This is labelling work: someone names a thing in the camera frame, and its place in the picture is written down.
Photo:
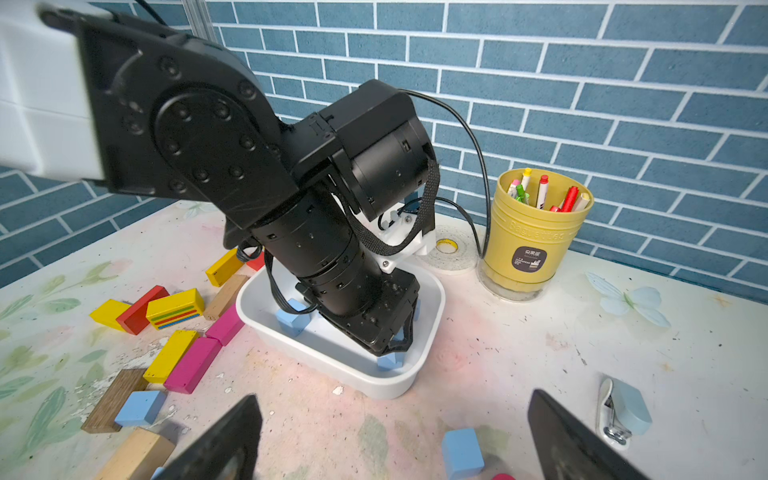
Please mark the thin red block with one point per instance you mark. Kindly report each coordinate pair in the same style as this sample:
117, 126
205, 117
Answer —
134, 319

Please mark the lower magenta block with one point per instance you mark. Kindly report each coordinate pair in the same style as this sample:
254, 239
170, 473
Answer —
189, 371

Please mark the red rectangular block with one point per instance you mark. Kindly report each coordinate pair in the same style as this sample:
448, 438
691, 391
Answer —
256, 264

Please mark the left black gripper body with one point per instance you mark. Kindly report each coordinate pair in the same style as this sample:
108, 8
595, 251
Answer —
374, 309

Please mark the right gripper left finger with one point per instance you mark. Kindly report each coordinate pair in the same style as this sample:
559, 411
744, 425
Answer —
227, 450

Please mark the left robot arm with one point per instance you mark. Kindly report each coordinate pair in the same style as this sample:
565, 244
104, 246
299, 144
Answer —
140, 108

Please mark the magenta block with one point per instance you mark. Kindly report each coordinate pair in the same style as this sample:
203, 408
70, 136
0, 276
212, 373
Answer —
189, 371
226, 327

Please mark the yellow pen cup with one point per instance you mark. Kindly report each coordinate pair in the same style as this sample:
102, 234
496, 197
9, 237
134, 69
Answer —
534, 218

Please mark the blue cube lower left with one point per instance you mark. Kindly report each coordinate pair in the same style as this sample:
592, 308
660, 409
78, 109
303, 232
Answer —
141, 408

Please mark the small metal clip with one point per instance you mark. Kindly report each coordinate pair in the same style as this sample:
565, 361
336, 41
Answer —
622, 413

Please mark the natural wood block lower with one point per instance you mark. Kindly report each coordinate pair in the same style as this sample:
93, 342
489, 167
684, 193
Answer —
140, 455

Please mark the natural wood long block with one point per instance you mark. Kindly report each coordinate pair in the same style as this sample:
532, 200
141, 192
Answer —
225, 297

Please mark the yellow rainbow block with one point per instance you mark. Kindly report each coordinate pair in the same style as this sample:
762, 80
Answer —
174, 309

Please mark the blue cube pair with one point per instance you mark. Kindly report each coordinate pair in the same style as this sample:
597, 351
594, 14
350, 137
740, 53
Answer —
391, 361
462, 454

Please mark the yellow block lower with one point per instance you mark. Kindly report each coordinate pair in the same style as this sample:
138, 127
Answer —
170, 355

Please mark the yellow upright block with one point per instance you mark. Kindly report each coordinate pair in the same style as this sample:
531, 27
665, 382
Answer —
224, 268

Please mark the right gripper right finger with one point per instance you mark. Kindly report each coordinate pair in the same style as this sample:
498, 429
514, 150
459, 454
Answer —
567, 449

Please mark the white rectangular dish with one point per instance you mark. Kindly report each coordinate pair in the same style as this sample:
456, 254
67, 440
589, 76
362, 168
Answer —
325, 349

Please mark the brown wood block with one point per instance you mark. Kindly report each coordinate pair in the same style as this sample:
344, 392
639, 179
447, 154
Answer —
102, 419

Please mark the upper magenta block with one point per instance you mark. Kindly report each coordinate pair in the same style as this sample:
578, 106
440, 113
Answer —
226, 327

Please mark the blue cube cluster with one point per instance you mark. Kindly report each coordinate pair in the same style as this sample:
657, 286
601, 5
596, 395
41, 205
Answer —
293, 324

